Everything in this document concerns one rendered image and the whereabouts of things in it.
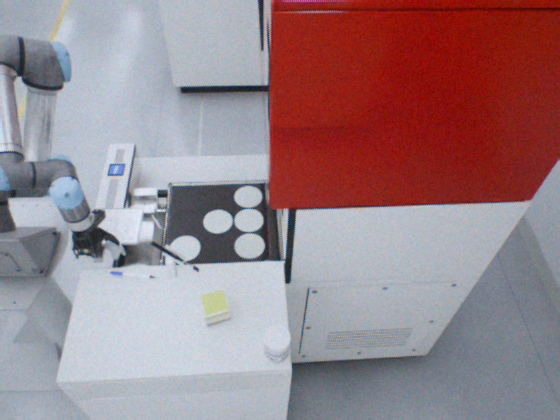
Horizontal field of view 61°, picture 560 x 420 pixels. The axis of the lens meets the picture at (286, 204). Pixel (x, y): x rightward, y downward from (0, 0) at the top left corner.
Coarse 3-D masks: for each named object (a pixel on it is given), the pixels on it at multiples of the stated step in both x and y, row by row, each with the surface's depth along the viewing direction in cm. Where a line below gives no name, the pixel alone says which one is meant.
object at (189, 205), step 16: (176, 192) 175; (192, 192) 175; (208, 192) 175; (224, 192) 176; (176, 208) 170; (192, 208) 171; (208, 208) 171; (224, 208) 171; (240, 208) 171; (256, 208) 171; (176, 224) 166; (192, 224) 166; (208, 240) 162; (224, 240) 162; (208, 256) 158; (224, 256) 158; (240, 256) 158
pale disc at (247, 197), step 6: (246, 186) 178; (240, 192) 176; (246, 192) 176; (252, 192) 176; (258, 192) 176; (234, 198) 174; (240, 198) 174; (246, 198) 174; (252, 198) 174; (258, 198) 174; (240, 204) 172; (246, 204) 173; (252, 204) 173
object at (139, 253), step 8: (144, 200) 174; (152, 200) 175; (144, 224) 168; (152, 224) 168; (144, 232) 166; (152, 232) 166; (144, 240) 164; (152, 240) 164; (128, 248) 161; (136, 248) 161; (144, 248) 161; (152, 248) 164; (128, 256) 159; (136, 256) 159; (144, 256) 160
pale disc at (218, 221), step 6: (210, 216) 169; (216, 216) 169; (222, 216) 169; (228, 216) 169; (204, 222) 167; (210, 222) 167; (216, 222) 167; (222, 222) 167; (228, 222) 167; (210, 228) 165; (216, 228) 165; (222, 228) 165
